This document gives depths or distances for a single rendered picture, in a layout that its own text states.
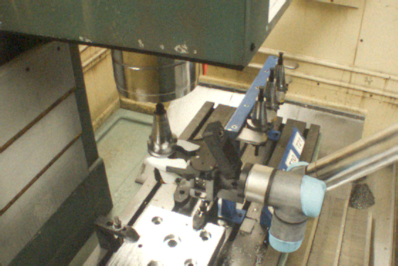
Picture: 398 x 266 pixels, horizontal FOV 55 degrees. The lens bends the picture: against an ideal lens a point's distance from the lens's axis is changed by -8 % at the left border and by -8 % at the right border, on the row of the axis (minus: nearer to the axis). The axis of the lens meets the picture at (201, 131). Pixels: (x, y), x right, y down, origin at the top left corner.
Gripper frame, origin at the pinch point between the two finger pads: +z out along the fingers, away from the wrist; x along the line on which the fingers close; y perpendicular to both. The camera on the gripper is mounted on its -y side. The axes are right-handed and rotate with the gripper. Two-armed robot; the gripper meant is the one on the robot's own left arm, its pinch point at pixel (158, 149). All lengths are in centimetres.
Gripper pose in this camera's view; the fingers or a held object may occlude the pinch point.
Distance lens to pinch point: 87.4
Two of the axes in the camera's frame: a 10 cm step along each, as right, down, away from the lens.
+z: -9.2, -2.2, 3.1
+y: 0.1, 8.1, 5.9
